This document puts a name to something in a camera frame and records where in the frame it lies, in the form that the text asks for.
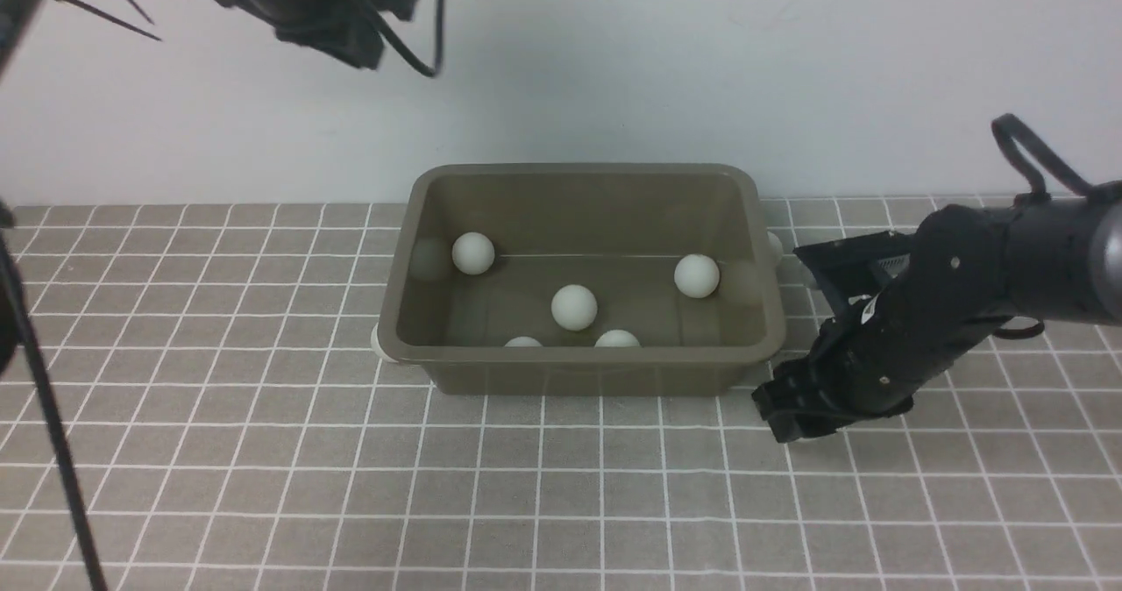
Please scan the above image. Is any black foreground cable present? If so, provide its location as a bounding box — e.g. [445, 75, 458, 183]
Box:
[0, 196, 110, 591]

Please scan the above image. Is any olive green plastic bin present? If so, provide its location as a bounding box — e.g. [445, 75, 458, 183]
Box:
[378, 163, 788, 396]

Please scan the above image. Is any white plain ball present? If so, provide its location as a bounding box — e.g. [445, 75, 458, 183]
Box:
[451, 231, 496, 275]
[767, 231, 785, 267]

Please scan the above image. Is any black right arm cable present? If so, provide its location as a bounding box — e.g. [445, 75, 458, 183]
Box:
[991, 113, 1097, 206]

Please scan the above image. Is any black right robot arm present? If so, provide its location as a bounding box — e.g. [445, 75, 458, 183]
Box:
[752, 186, 1119, 444]

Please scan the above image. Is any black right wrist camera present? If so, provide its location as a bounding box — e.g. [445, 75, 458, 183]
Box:
[793, 231, 913, 316]

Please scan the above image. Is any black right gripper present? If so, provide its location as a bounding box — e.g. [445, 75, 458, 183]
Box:
[752, 284, 1018, 445]

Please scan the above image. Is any white logo ball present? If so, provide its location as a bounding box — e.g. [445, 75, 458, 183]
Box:
[673, 253, 721, 299]
[550, 284, 600, 331]

